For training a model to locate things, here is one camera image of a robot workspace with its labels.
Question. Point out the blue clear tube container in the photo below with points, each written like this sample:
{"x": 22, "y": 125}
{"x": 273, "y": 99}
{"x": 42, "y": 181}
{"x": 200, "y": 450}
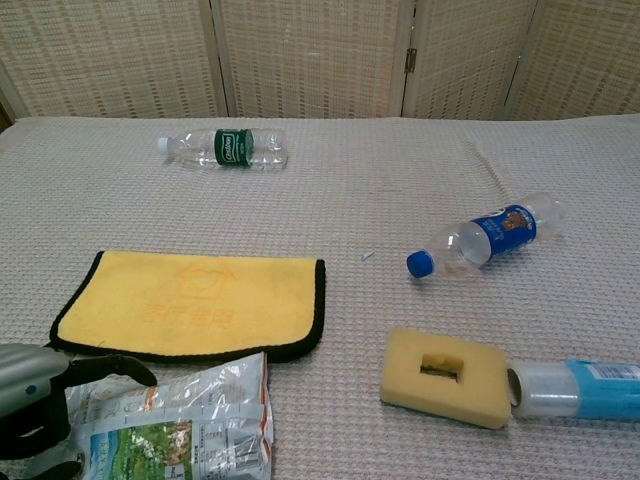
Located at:
{"x": 595, "y": 390}

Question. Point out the yellow black-edged cloth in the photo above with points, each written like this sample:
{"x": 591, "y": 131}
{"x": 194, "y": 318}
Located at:
{"x": 200, "y": 300}

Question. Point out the woven bamboo folding screen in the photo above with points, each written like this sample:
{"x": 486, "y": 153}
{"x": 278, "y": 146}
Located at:
{"x": 300, "y": 55}

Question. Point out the pale woven tablecloth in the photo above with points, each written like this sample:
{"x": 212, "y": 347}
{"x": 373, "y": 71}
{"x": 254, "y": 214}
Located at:
{"x": 350, "y": 200}

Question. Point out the brass screen hinge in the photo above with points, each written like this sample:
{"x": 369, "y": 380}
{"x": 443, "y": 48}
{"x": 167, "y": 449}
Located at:
{"x": 411, "y": 61}

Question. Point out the clear bottle green label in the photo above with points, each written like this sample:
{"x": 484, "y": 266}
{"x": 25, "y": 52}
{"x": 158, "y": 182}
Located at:
{"x": 232, "y": 147}

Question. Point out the clear bottle blue label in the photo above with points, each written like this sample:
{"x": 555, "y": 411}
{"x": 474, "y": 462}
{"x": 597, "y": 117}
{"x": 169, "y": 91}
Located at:
{"x": 500, "y": 230}

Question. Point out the yellow sponge with rectangular hole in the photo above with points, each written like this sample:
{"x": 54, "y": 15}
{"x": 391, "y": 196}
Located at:
{"x": 470, "y": 400}

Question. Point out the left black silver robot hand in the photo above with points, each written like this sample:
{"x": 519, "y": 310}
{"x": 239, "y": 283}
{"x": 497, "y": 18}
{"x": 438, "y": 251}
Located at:
{"x": 25, "y": 370}

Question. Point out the silver snack bag green print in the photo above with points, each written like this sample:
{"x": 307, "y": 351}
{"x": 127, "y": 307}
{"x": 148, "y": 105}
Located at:
{"x": 200, "y": 425}

